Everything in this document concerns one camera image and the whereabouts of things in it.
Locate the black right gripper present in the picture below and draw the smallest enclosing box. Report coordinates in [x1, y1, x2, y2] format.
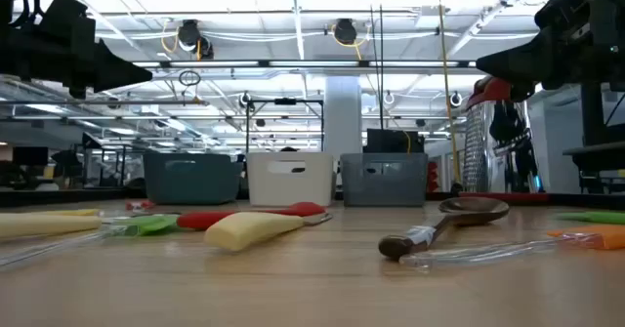
[476, 19, 625, 103]

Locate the black ceiling spotlight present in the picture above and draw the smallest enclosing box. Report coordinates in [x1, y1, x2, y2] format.
[176, 19, 215, 61]
[333, 18, 358, 46]

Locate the white building column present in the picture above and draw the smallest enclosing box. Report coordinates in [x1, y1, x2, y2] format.
[323, 75, 363, 162]

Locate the teal plastic bin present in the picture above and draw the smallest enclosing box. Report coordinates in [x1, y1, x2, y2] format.
[143, 150, 244, 206]

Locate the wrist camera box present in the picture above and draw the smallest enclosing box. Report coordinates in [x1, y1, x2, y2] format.
[534, 0, 600, 31]
[37, 0, 98, 40]

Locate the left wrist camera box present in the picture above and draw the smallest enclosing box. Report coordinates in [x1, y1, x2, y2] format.
[37, 0, 98, 40]

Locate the grey side desk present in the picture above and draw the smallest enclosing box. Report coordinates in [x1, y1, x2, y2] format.
[562, 140, 625, 173]

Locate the orange spatula clear handle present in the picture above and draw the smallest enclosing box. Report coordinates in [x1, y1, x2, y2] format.
[398, 224, 625, 270]

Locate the black monitor stand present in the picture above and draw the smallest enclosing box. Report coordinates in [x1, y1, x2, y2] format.
[579, 82, 607, 145]

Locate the red spatula clear handle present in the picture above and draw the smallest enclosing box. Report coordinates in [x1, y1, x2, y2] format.
[124, 199, 156, 212]

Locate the steel box grater red handle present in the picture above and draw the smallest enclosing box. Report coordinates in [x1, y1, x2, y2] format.
[458, 76, 551, 202]

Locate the white plastic bin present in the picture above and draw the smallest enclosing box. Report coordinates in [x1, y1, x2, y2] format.
[246, 150, 336, 207]

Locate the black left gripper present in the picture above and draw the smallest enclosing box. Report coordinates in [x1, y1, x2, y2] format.
[0, 17, 154, 100]

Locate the black background monitor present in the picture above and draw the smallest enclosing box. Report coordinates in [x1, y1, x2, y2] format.
[12, 145, 50, 167]

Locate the cream-handled butter knife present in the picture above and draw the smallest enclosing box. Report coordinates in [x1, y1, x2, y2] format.
[203, 211, 334, 253]
[0, 213, 104, 241]

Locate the red silicone spoon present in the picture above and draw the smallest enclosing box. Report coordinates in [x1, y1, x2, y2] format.
[176, 201, 327, 231]

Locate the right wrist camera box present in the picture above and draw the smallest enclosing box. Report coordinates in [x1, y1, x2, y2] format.
[534, 0, 600, 31]

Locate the grey plastic bin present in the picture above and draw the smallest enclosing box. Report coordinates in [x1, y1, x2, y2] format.
[340, 152, 430, 207]

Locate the dark wooden spoon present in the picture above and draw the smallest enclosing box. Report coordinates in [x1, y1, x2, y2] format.
[377, 196, 511, 262]

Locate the green spatula clear handle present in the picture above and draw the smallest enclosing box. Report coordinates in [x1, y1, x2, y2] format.
[0, 213, 183, 272]
[555, 210, 625, 226]

